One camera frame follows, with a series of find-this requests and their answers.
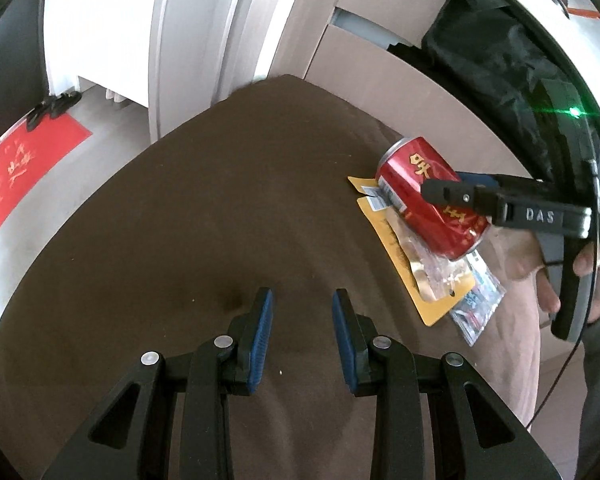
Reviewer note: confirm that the yellow snack packet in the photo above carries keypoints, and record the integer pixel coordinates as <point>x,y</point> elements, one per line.
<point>395,255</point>

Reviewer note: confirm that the red doormat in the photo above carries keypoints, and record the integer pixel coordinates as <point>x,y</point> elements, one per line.
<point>25,170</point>

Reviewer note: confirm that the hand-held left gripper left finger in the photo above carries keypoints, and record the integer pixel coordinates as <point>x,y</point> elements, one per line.
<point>260,340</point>

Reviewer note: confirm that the white kitchen counter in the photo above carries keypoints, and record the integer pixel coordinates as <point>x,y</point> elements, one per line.
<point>555,25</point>

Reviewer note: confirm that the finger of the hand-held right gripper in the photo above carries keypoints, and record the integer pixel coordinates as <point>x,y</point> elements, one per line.
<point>455,194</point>
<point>480,179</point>

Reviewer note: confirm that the black cloth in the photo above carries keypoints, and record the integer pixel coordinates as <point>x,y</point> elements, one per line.
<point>480,60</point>

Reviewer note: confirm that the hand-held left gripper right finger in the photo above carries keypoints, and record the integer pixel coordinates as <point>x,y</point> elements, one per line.
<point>345,340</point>

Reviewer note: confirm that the beige kitchen cabinet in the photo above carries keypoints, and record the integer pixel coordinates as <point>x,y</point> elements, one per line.
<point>380,85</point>

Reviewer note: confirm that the black slippers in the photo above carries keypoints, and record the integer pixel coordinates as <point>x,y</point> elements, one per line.
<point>55,107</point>

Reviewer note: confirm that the brown tablecloth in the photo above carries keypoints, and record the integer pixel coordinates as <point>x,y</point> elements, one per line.
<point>180,210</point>

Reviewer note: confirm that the person's right hand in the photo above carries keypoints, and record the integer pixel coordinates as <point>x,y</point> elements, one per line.
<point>522,255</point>

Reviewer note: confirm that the white cabinet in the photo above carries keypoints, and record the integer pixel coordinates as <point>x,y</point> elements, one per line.
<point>110,25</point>

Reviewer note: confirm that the clear crumpled plastic packet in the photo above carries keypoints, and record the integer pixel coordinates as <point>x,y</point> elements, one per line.
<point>475,310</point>

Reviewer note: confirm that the red drink can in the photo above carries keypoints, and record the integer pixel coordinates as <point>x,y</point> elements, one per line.
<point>430,232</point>

